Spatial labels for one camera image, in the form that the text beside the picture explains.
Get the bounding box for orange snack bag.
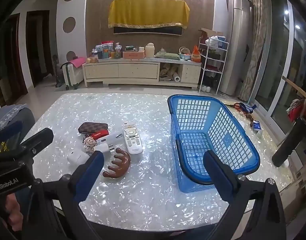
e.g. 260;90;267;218
191;45;201;63

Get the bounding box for patterned curtain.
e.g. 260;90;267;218
239;0;267;101

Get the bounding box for white TV remote control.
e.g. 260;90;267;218
123;122;143;155

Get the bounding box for cream thermos jug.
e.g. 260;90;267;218
145;42;155;59

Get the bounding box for white power adapter block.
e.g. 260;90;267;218
94;143;115;155

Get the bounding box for blue white small packet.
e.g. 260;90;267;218
251;120;261;133

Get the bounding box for blue plastic basket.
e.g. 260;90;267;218
167;94;260;193

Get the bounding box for cream TV cabinet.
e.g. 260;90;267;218
82;58;201;89

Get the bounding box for white metal shelf rack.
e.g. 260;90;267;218
198;35;229;94

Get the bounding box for person's left hand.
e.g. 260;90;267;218
5;193;23;231

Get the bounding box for white suitcase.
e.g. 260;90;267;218
60;62;84;90

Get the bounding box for white charger plug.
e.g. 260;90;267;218
97;132;124;145

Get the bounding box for standing air conditioner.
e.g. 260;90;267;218
219;0;252;96

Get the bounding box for red blue lanyard keys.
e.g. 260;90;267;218
225;102;257;115

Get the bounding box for brown checkered wallet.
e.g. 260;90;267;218
78;122;108;134

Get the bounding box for astronaut figurine keychain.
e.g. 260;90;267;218
83;136;97;156

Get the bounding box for orange cardboard box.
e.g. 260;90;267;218
123;51;145;60

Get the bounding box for brown wooden head massager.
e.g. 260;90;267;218
103;148;131;179

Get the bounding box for white earbuds case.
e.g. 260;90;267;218
67;150;90;166

